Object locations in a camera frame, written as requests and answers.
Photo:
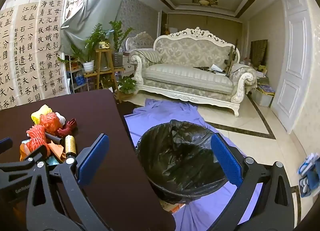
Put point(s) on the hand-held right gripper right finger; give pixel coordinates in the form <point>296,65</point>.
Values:
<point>225,161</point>

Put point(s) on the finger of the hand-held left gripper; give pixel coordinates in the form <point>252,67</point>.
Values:
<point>5,144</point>
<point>17,163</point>

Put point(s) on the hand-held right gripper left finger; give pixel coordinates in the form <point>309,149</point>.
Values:
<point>92,161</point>

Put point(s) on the gold bottle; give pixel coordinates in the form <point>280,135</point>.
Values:
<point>70,146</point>

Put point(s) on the bin with black bag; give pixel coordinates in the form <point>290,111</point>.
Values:
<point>180,161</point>

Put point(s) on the yellow foam net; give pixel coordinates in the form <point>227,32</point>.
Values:
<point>41,113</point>

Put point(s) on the white tissue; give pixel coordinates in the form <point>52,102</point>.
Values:
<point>61,118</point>

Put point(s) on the teal packet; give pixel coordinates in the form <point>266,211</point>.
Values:
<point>52,160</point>

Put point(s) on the orange paper scrap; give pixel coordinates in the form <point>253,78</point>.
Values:
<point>58,149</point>

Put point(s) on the dark red foam net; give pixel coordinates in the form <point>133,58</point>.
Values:
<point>68,127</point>

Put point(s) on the black cylinder tube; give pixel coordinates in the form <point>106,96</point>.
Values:
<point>53,138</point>

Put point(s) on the grey storage box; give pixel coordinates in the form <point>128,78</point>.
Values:
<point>263,98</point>

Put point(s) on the purple floor cloth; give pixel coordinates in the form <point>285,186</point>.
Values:
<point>162,113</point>

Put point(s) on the blue crate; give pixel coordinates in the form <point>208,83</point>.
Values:
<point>81,80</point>

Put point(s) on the small green floor plant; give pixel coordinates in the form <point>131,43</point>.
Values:
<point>127,85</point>

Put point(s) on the blue white shoes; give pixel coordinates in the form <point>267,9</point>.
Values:
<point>308,166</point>

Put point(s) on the metal shelf rack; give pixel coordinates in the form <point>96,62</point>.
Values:
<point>72,71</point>

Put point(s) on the ornate white sofa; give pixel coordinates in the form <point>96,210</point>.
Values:
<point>187,76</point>

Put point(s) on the papers on sofa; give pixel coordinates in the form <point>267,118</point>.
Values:
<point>212,68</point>

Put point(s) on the leafy plant in white pot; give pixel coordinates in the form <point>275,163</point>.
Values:
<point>88,66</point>

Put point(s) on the brown toy rifle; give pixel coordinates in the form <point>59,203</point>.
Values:
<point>231,58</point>

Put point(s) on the tall plant in grey pot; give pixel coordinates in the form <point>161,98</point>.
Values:
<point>117,58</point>

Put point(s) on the wooden plant stand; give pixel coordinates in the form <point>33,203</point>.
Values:
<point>102,53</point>

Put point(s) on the vintage telephone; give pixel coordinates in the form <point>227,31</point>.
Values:
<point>104,45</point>

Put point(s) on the white panel door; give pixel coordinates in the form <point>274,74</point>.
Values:
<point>295,58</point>

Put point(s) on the ornate white armchair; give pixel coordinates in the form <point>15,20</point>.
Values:
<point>140,41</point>

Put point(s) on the grey curtain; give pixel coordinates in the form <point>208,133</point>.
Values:
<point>100,8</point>

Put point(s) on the calligraphy paper wall hanging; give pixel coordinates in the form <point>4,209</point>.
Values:
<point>25,46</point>

